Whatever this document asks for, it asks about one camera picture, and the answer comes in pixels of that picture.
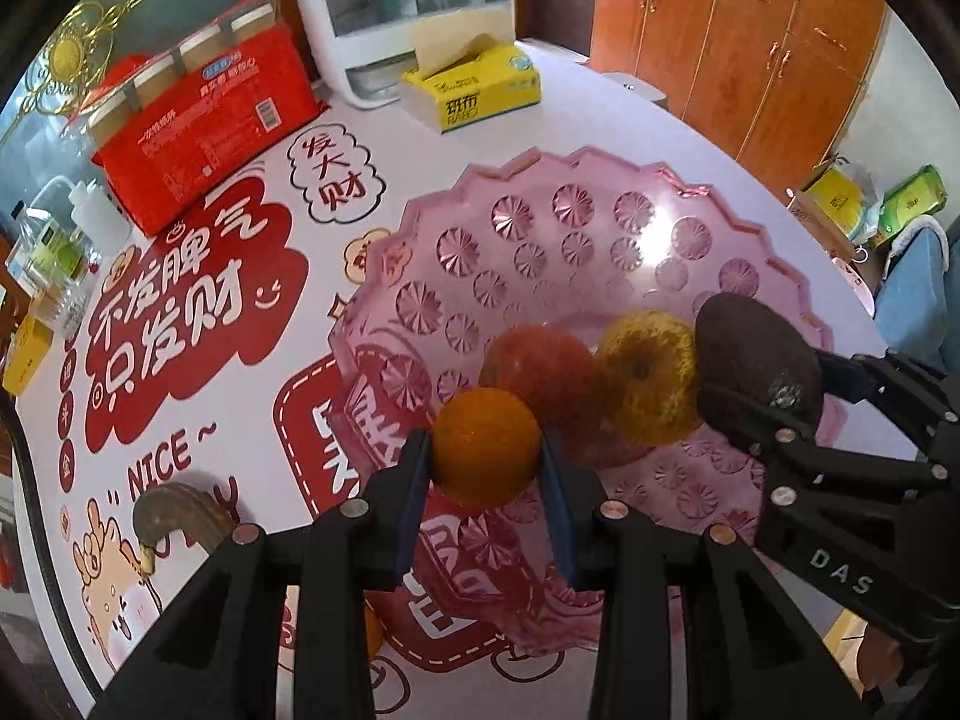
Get brown wooden cabinets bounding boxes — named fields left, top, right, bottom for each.
left=589, top=0, right=890, bottom=181

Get clear plastic oil bottle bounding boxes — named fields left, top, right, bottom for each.
left=4, top=176, right=95, bottom=316

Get small yellow box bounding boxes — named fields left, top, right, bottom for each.
left=2, top=311, right=57, bottom=397

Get white countertop dispenser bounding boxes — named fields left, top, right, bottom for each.
left=287, top=0, right=518, bottom=110

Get white squeeze bottle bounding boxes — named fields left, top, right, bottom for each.
left=67, top=180, right=125, bottom=256

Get blue sofa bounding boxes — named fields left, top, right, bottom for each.
left=874, top=214, right=960, bottom=376

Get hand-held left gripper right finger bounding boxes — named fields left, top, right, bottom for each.
left=538, top=431, right=852, bottom=720

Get pink plastic fruit bowl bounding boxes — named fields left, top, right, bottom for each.
left=330, top=150, right=837, bottom=650

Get clear drinking glass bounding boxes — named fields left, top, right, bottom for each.
left=34, top=281, right=91, bottom=338

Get open cardboard box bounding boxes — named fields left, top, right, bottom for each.
left=786, top=154, right=886, bottom=245

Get dark avocado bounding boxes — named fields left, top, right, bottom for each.
left=694, top=292, right=824, bottom=455

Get small orange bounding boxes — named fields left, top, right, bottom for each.
left=431, top=388, right=545, bottom=509
left=364, top=604, right=388, bottom=665

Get gold door ornament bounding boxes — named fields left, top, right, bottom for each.
left=0, top=0, right=248, bottom=143

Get yellow tissue box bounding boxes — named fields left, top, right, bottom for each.
left=397, top=34, right=542, bottom=136

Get green carton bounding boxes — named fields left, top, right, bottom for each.
left=870, top=163, right=950, bottom=248

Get yellow spotted pear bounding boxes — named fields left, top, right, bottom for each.
left=595, top=310, right=706, bottom=445

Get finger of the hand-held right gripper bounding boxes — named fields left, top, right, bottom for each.
left=814, top=347, right=960, bottom=460
left=697, top=382, right=951, bottom=535

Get red pack of cups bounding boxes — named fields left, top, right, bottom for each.
left=64, top=0, right=331, bottom=237

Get red apple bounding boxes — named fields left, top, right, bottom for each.
left=478, top=326, right=605, bottom=466

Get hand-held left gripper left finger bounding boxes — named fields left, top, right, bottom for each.
left=90, top=429, right=434, bottom=720

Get overripe brown banana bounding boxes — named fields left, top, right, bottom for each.
left=133, top=485, right=237, bottom=575

